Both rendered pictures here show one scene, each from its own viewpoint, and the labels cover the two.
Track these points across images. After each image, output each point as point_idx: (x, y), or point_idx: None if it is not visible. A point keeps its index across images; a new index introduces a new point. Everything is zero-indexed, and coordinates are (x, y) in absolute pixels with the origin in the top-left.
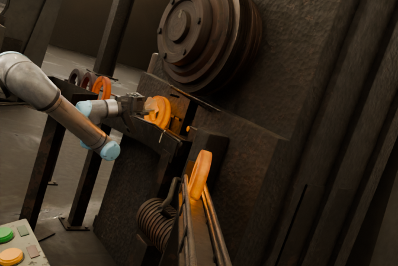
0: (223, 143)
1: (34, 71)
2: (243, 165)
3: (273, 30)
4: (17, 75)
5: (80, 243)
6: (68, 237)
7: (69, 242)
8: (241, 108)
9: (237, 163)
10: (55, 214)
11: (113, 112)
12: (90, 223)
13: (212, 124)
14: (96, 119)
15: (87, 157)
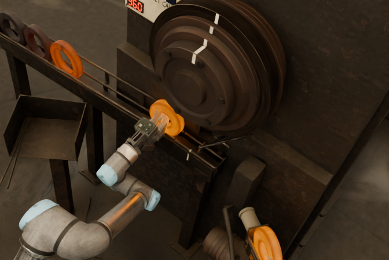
0: (263, 172)
1: (83, 241)
2: (287, 189)
3: (301, 68)
4: (70, 254)
5: (117, 196)
6: (103, 194)
7: (108, 200)
8: (270, 127)
9: (279, 185)
10: (72, 167)
11: (135, 160)
12: (107, 158)
13: (241, 142)
14: (123, 175)
15: (87, 129)
